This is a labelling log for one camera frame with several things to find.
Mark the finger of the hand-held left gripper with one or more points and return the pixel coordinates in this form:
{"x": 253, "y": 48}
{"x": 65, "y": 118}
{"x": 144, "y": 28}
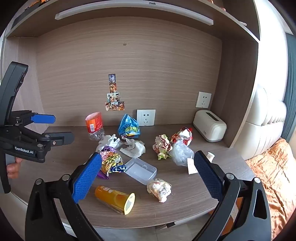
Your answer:
{"x": 42, "y": 118}
{"x": 62, "y": 138}

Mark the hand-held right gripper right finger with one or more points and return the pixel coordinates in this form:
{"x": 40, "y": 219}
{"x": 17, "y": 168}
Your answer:
{"x": 208, "y": 178}

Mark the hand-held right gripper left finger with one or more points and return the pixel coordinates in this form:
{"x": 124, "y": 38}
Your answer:
{"x": 86, "y": 178}

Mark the clear plastic bag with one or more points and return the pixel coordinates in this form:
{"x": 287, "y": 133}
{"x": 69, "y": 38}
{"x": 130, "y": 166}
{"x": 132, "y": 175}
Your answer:
{"x": 181, "y": 154}

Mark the green and red wrapper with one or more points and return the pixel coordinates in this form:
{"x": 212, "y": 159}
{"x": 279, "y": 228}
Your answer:
{"x": 161, "y": 147}

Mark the person's left hand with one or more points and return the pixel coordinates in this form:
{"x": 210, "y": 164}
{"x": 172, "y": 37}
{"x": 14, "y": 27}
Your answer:
{"x": 13, "y": 170}

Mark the white paper slip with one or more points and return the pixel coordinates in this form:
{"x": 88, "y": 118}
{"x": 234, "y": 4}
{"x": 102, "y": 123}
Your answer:
{"x": 191, "y": 166}

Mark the small white cup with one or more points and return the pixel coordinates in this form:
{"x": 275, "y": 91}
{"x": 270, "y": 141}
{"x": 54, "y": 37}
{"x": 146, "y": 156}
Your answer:
{"x": 210, "y": 157}

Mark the purple and yellow snack wrapper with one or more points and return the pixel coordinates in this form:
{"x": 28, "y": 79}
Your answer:
{"x": 112, "y": 162}

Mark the yellow chip can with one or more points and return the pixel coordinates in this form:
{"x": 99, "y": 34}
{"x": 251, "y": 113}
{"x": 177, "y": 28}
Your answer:
{"x": 113, "y": 198}

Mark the plastic bottle with orange label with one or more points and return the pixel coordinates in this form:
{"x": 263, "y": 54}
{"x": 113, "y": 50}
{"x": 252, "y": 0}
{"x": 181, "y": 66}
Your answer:
{"x": 93, "y": 122}

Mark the crumpled white tissue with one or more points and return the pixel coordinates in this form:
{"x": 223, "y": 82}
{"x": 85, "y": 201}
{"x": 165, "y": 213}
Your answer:
{"x": 108, "y": 141}

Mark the crumpled red and white wrapper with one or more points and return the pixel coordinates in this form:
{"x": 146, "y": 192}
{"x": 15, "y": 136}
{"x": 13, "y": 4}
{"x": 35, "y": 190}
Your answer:
{"x": 182, "y": 136}

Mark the crumpled white paper wrapper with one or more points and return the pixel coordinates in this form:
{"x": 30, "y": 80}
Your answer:
{"x": 159, "y": 188}

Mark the white rounded desktop appliance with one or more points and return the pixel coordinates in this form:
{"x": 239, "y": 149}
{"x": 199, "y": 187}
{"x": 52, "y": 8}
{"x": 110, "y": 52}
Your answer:
{"x": 209, "y": 126}

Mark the clear plastic box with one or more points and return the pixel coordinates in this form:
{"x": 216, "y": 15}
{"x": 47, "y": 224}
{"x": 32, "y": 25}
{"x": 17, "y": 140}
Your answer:
{"x": 141, "y": 171}

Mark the white paper towel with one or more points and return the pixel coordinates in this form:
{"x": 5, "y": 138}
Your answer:
{"x": 136, "y": 148}

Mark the cluster of cartoon stickers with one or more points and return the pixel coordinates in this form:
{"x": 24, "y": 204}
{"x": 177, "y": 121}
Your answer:
{"x": 113, "y": 102}

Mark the bed with orange duvet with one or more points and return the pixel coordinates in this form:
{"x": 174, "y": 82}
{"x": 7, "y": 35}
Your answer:
{"x": 272, "y": 169}

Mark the blue snack bag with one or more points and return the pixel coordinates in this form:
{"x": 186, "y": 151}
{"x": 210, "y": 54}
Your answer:
{"x": 128, "y": 125}

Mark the white padded headboard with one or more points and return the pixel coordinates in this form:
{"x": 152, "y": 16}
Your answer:
{"x": 266, "y": 120}

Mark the wooden desk hutch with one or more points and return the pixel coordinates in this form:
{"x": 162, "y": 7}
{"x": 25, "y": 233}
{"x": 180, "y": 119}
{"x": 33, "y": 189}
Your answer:
{"x": 238, "y": 92}

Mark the grey-blue curtain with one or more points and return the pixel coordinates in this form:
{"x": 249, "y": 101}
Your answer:
{"x": 291, "y": 92}

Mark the white light bar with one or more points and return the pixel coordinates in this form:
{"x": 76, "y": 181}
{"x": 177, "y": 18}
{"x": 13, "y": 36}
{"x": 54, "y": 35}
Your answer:
{"x": 134, "y": 12}

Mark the white wall outlet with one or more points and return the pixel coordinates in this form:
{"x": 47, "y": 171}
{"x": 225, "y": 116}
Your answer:
{"x": 203, "y": 99}
{"x": 145, "y": 117}

